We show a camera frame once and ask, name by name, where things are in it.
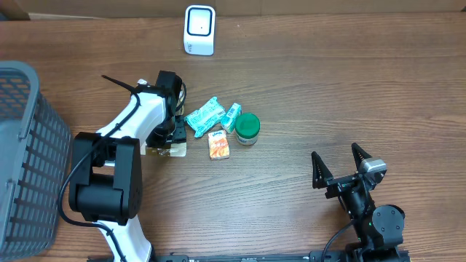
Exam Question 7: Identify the green lid jar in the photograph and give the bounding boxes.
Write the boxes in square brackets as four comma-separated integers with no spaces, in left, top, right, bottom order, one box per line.
[235,113,261,146]

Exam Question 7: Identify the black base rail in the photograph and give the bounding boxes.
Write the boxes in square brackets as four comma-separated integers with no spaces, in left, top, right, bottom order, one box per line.
[87,249,412,262]

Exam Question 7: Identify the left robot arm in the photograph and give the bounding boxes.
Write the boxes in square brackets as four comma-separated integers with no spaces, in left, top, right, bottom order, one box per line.
[61,71,186,261]

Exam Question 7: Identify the brown white snack bag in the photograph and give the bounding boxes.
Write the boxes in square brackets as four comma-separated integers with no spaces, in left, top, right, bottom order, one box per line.
[141,143,187,157]

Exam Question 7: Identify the white barcode scanner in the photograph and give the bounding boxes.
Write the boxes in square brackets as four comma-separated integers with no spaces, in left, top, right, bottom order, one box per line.
[183,4,216,56]

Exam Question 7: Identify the small teal white box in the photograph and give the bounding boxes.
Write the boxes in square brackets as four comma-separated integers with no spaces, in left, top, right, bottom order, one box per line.
[221,103,242,133]

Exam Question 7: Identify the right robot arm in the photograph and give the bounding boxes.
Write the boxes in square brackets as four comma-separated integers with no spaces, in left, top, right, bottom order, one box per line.
[309,143,410,262]

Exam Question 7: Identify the teal tissue pack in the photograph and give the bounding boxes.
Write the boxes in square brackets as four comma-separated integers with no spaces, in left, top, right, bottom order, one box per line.
[185,97,226,138]

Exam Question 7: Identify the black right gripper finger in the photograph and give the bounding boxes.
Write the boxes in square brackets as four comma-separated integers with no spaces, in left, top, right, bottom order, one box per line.
[351,143,372,171]
[311,151,333,188]

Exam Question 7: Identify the grey plastic mesh basket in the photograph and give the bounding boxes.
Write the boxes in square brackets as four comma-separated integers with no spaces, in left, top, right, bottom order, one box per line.
[1,60,72,261]

